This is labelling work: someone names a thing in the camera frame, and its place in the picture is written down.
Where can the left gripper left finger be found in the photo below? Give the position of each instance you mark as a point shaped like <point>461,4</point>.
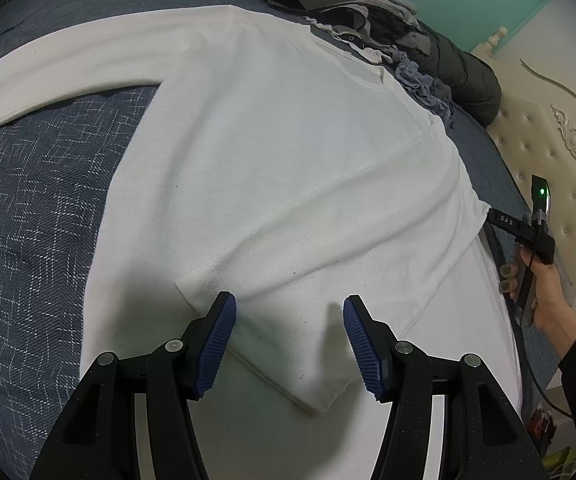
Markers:
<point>130,418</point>

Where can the person's right hand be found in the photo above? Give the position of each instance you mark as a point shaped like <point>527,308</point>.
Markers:
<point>551,312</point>

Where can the cream tufted headboard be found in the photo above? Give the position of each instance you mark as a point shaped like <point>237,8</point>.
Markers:
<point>535,132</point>

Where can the dark grey rolled duvet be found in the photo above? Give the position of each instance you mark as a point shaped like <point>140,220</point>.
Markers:
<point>473,84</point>

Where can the blue-grey crumpled garment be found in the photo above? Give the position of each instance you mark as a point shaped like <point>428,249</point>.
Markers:
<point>428,91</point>

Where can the black and white garment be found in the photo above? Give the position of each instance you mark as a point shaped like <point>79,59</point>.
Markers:
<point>354,42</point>

